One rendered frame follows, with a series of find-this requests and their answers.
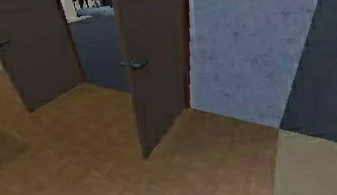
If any dark brown room door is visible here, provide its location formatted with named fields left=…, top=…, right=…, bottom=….
left=0, top=0, right=89, bottom=116
left=111, top=0, right=203, bottom=161

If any black door handle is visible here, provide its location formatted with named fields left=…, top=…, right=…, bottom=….
left=120, top=58, right=150, bottom=73
left=0, top=38, right=13, bottom=49

